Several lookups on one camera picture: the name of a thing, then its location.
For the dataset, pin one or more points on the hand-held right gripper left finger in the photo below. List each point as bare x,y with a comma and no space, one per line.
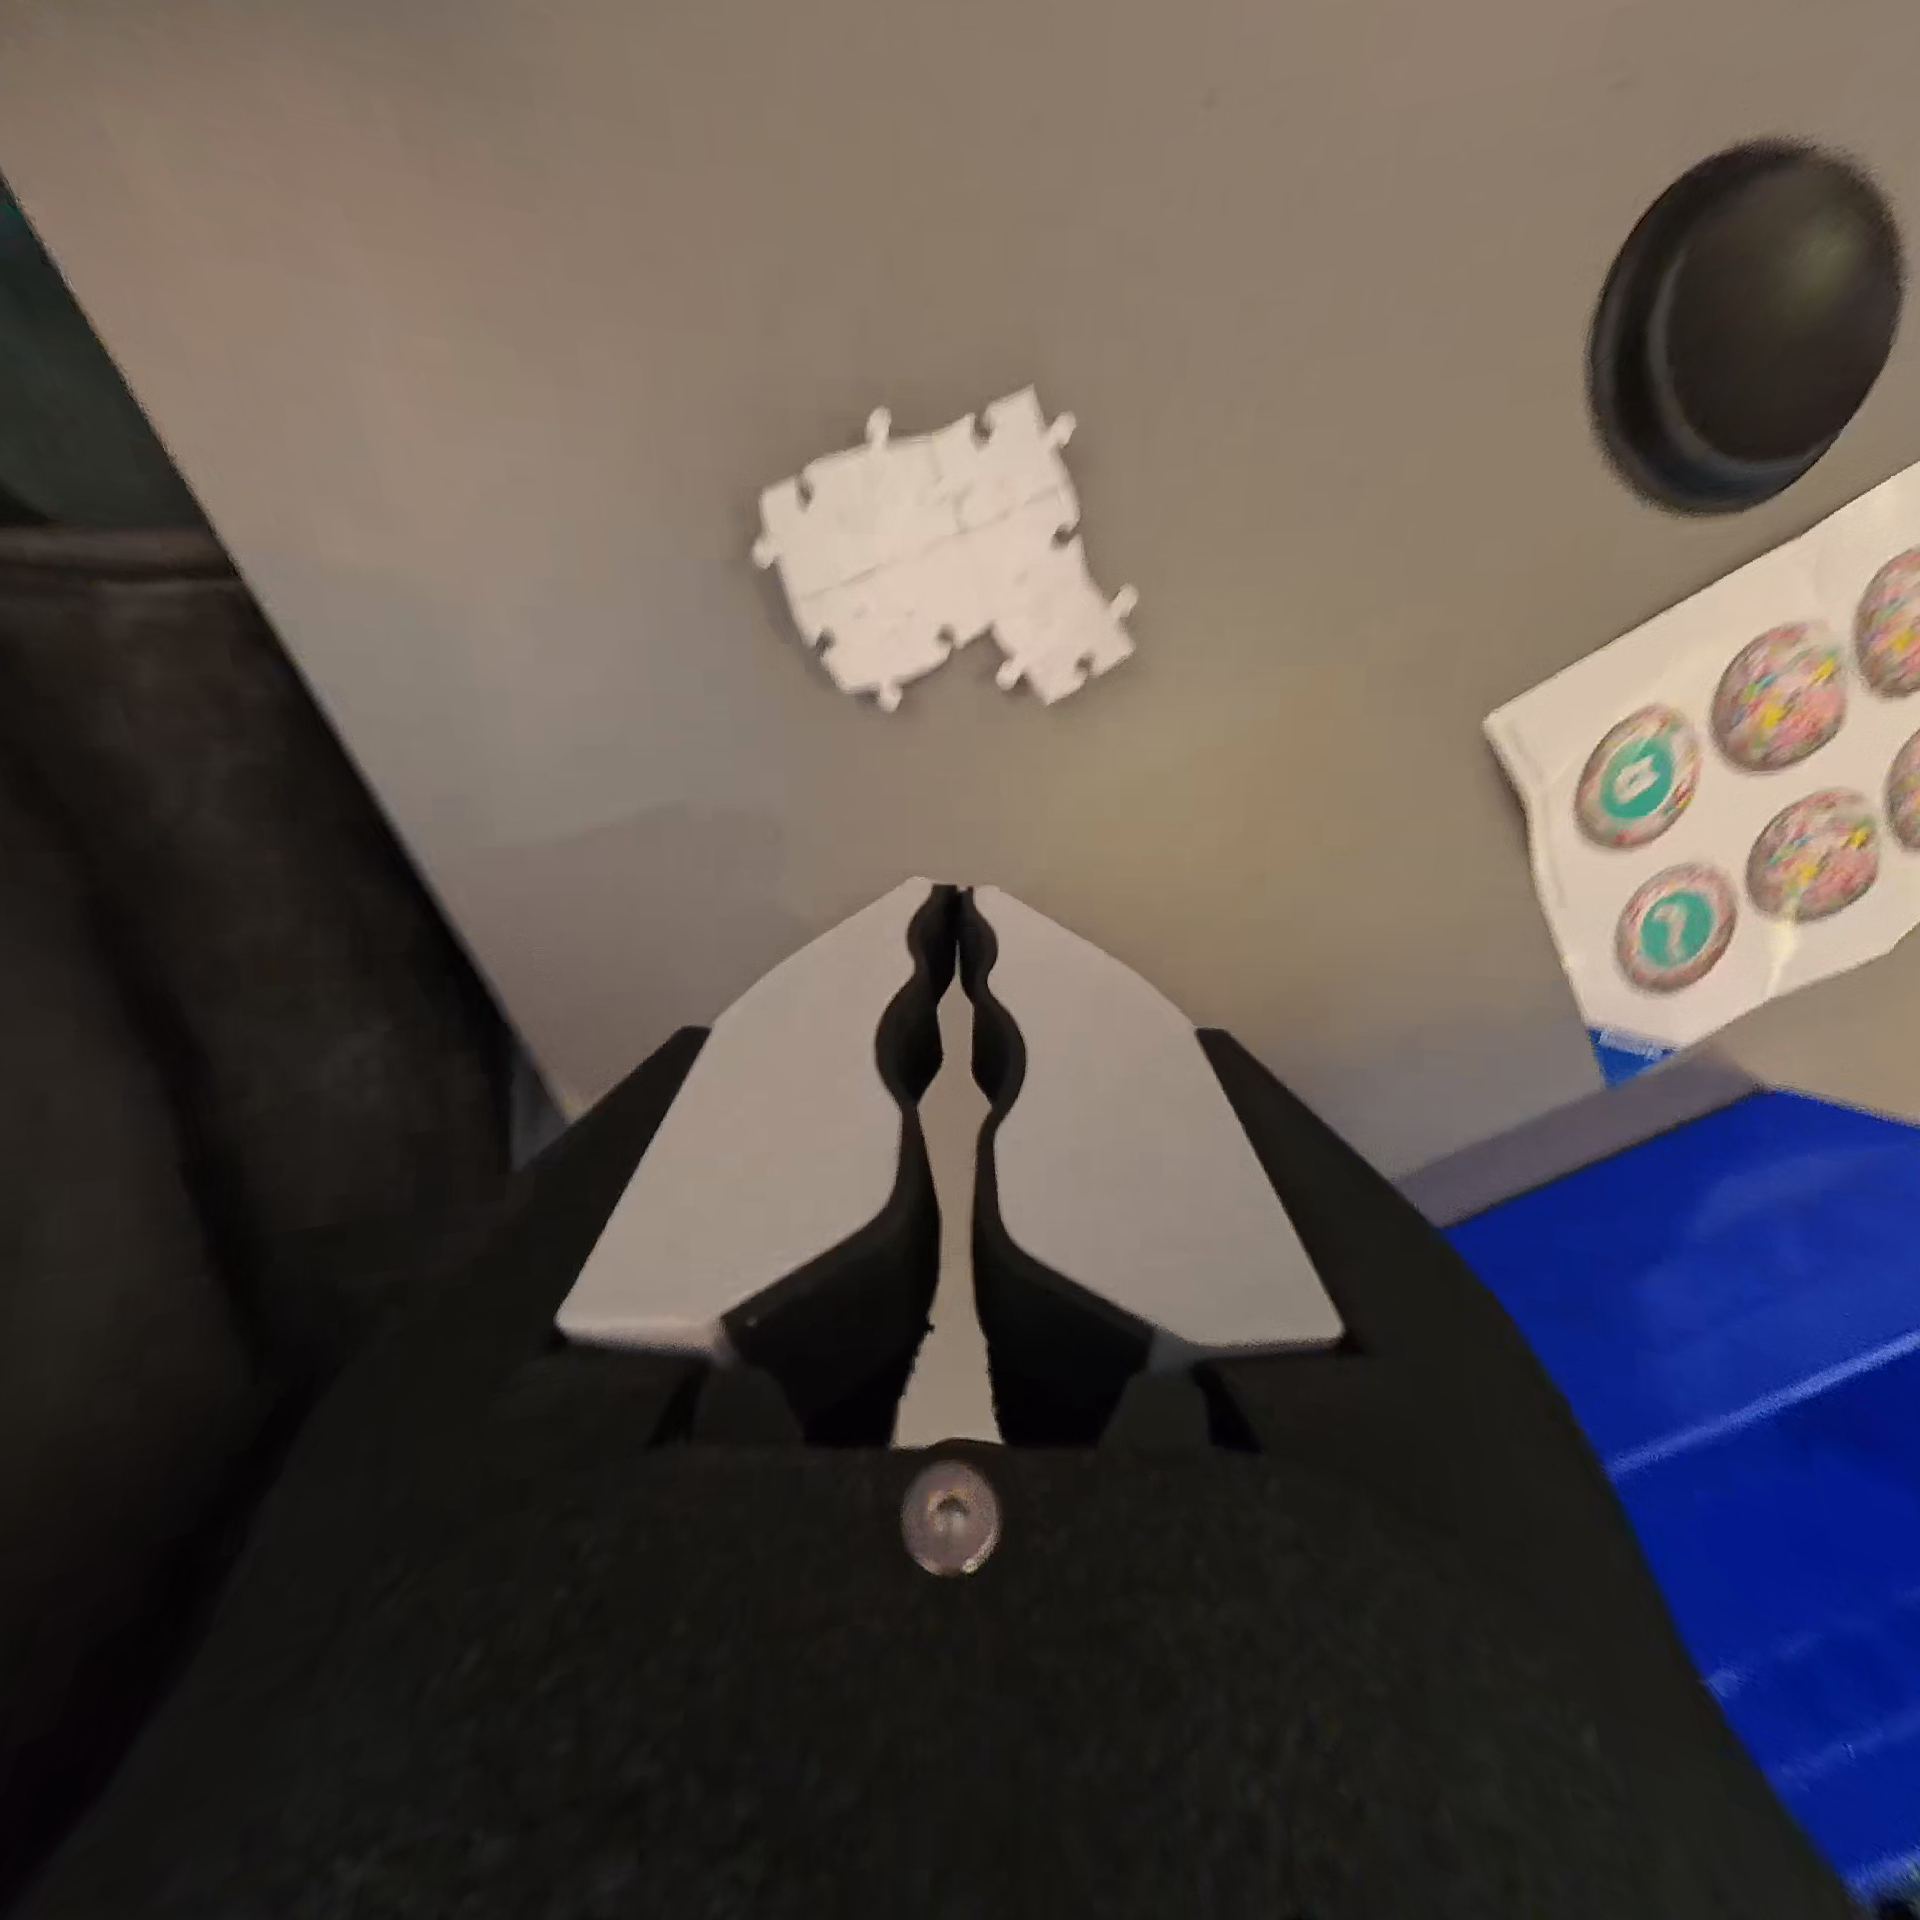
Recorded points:
749,1170

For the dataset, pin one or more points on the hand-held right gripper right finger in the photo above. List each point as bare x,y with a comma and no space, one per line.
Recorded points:
1140,1170

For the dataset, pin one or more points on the joined white puzzle section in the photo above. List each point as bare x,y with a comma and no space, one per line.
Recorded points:
930,557

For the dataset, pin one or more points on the blue box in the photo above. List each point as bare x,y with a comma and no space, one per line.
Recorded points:
1724,1350

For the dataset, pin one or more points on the white printed instruction sheet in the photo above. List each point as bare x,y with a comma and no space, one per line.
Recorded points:
1724,932

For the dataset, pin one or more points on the black round desk grommet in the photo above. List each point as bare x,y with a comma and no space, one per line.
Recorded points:
1739,316

